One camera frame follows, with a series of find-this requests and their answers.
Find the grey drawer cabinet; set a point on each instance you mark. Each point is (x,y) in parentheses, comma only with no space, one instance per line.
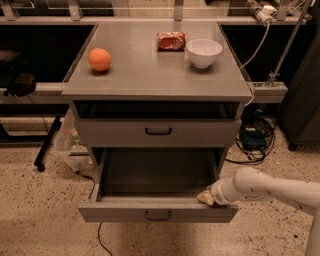
(141,72)

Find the white bowl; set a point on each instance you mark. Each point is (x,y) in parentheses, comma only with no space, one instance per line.
(203,53)

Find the clear plastic bag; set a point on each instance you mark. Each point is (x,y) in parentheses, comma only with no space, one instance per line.
(69,148)

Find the orange fruit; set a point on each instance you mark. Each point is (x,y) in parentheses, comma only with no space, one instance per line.
(99,59)

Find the grey top drawer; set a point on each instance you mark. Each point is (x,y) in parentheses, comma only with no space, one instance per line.
(155,124)

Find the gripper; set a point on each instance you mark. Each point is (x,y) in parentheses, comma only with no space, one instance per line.
(216,194)

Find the metal diagonal rod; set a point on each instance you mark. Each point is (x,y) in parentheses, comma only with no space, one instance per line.
(297,8)

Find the dark cabinet right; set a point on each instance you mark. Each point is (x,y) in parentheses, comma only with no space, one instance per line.
(299,114)

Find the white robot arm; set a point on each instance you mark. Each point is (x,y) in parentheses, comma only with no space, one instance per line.
(250,184)

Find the grey drawer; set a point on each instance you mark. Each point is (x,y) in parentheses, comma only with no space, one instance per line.
(155,124)
(154,185)

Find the blue box on floor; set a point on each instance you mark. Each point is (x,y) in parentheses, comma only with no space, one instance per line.
(253,140)

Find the crushed red soda can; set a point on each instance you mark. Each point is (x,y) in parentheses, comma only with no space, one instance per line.
(171,41)

